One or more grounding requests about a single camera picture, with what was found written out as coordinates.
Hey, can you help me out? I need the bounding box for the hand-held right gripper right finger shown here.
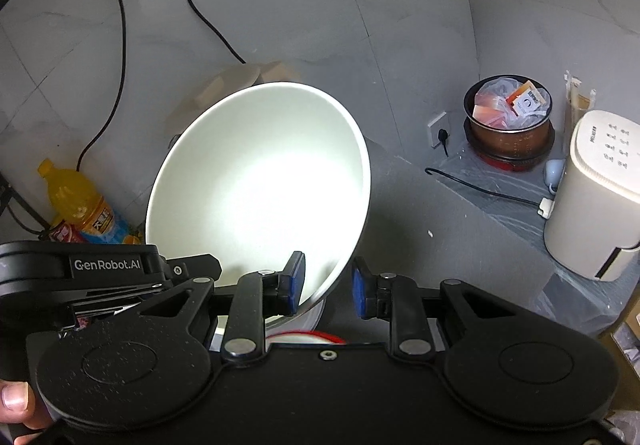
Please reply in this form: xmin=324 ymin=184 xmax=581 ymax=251
xmin=351 ymin=256 xmax=523 ymax=360

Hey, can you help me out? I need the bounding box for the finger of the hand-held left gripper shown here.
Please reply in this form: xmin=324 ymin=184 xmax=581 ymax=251
xmin=161 ymin=253 xmax=223 ymax=283

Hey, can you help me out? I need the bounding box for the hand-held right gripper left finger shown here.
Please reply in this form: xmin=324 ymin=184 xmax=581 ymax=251
xmin=141 ymin=251 xmax=307 ymax=362

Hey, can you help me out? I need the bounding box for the person's left hand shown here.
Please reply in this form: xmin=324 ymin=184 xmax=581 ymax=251
xmin=0 ymin=380 xmax=53 ymax=432

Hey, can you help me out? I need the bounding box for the red soda can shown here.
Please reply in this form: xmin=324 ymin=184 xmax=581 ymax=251
xmin=48 ymin=220 xmax=87 ymax=245

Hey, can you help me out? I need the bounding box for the orange juice bottle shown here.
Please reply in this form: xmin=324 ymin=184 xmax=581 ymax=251
xmin=37 ymin=158 xmax=144 ymax=246

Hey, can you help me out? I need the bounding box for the red cooker base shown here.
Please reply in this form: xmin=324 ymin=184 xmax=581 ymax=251
xmin=466 ymin=122 xmax=557 ymax=174

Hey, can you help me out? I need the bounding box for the brown cooking pot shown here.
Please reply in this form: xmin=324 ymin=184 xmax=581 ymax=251
xmin=462 ymin=75 xmax=556 ymax=162

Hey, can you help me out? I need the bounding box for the pale blue small object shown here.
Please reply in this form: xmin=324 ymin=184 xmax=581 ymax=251
xmin=544 ymin=158 xmax=567 ymax=196

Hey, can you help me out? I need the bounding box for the plastic bag of packets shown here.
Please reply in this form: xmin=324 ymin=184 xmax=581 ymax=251
xmin=472 ymin=77 xmax=552 ymax=132

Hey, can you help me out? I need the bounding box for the cream countertop appliance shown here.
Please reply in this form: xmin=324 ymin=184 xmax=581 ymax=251
xmin=543 ymin=110 xmax=640 ymax=283

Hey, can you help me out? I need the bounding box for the beige paper package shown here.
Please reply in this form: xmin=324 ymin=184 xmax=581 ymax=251
xmin=564 ymin=70 xmax=599 ymax=126

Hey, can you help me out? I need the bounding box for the thin black cable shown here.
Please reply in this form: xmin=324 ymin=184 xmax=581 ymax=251
xmin=425 ymin=167 xmax=553 ymax=219

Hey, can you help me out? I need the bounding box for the small white wall outlet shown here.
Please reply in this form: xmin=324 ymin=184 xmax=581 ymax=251
xmin=427 ymin=111 xmax=450 ymax=149

